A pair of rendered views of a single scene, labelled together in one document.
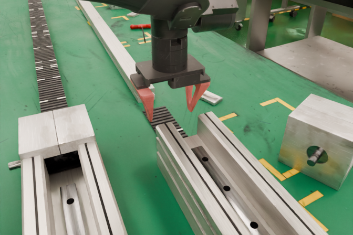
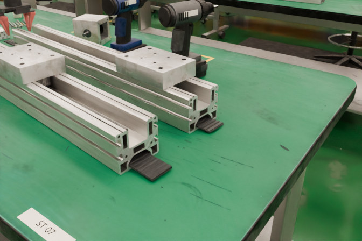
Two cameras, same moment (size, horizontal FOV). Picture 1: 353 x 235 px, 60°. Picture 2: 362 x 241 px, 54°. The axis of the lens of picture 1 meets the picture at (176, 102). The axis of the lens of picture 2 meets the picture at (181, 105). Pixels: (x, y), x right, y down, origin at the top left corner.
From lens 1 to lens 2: 95 cm
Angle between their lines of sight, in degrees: 22
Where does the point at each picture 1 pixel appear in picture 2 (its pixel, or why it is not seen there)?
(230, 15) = not seen: outside the picture
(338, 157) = (93, 30)
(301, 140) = (80, 29)
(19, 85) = not seen: outside the picture
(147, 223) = not seen: hidden behind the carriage
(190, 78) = (25, 9)
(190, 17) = not seen: outside the picture
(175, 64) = (15, 2)
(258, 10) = (91, 8)
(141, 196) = not seen: hidden behind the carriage
